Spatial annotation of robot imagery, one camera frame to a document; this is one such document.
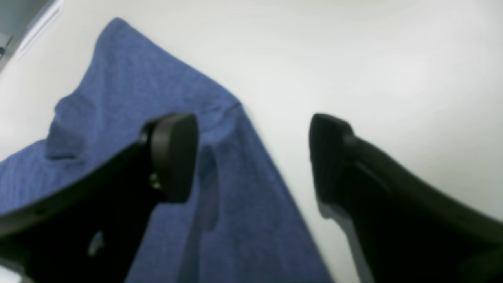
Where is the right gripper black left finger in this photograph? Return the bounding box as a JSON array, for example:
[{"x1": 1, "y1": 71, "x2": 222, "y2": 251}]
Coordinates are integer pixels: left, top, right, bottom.
[{"x1": 0, "y1": 113, "x2": 199, "y2": 283}]

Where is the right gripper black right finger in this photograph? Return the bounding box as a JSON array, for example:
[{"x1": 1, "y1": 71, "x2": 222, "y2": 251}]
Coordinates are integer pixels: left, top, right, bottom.
[{"x1": 309, "y1": 113, "x2": 503, "y2": 283}]

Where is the blue-grey T-shirt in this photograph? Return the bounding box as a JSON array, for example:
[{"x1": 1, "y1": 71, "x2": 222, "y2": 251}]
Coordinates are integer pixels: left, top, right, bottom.
[{"x1": 1, "y1": 18, "x2": 332, "y2": 283}]

